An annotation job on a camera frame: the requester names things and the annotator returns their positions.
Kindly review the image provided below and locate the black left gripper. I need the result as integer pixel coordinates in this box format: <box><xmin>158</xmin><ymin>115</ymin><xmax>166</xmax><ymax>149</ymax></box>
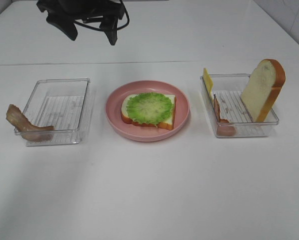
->
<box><xmin>36</xmin><ymin>0</ymin><xmax>124</xmax><ymax>46</ymax></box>

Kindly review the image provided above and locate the green lettuce leaf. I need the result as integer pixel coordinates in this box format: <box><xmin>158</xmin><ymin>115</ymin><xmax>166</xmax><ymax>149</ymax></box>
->
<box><xmin>124</xmin><ymin>92</ymin><xmax>175</xmax><ymax>126</ymax></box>

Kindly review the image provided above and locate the bacon strip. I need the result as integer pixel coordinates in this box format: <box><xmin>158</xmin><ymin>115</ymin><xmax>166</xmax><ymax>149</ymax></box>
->
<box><xmin>6</xmin><ymin>104</ymin><xmax>55</xmax><ymax>142</ymax></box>
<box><xmin>213</xmin><ymin>94</ymin><xmax>236</xmax><ymax>137</ymax></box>

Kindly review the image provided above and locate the bread slice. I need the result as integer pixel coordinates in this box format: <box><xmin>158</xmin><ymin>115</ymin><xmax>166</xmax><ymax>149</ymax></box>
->
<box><xmin>240</xmin><ymin>59</ymin><xmax>286</xmax><ymax>122</ymax></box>
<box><xmin>120</xmin><ymin>94</ymin><xmax>176</xmax><ymax>131</ymax></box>

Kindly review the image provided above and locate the yellow cheese slice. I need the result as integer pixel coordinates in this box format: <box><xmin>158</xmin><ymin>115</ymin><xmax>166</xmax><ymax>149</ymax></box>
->
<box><xmin>202</xmin><ymin>67</ymin><xmax>214</xmax><ymax>100</ymax></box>

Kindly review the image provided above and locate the left clear plastic tray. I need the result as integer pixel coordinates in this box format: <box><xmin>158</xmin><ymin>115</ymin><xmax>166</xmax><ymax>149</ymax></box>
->
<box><xmin>14</xmin><ymin>78</ymin><xmax>94</xmax><ymax>147</ymax></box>

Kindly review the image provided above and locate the clear plastic tray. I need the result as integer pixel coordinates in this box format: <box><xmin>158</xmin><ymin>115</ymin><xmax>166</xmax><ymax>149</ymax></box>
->
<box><xmin>200</xmin><ymin>73</ymin><xmax>280</xmax><ymax>138</ymax></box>
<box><xmin>14</xmin><ymin>78</ymin><xmax>94</xmax><ymax>147</ymax></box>

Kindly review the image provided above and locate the pink round plate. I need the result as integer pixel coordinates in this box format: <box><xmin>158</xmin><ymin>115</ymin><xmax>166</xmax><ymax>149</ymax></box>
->
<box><xmin>105</xmin><ymin>80</ymin><xmax>190</xmax><ymax>142</ymax></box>

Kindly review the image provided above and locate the right clear plastic tray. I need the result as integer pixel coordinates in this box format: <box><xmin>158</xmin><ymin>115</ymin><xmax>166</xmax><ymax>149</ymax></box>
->
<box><xmin>200</xmin><ymin>73</ymin><xmax>280</xmax><ymax>138</ymax></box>

